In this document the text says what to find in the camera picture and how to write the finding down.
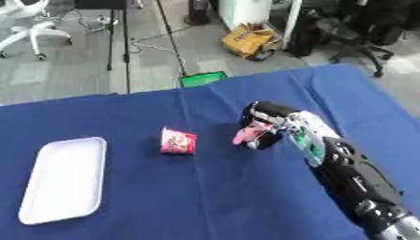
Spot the black tripod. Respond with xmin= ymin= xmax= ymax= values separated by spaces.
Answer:
xmin=73 ymin=0 xmax=189 ymax=95

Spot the white cabinet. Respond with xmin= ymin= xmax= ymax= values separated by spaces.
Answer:
xmin=217 ymin=0 xmax=304 ymax=50

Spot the white office chair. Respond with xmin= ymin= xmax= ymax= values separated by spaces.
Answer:
xmin=0 ymin=0 xmax=76 ymax=62

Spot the pink packet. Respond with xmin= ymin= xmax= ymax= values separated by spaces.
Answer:
xmin=231 ymin=121 xmax=275 ymax=146

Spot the red snack cup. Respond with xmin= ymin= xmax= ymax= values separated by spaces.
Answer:
xmin=158 ymin=127 xmax=199 ymax=155

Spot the yellow bag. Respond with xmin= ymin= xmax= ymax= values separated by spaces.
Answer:
xmin=219 ymin=22 xmax=284 ymax=62

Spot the black office chair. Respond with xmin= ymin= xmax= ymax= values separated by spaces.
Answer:
xmin=285 ymin=0 xmax=420 ymax=79

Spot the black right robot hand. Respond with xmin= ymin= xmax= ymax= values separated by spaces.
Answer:
xmin=234 ymin=100 xmax=304 ymax=151

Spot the white rectangular tray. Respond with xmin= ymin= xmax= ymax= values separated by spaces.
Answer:
xmin=16 ymin=136 xmax=109 ymax=226

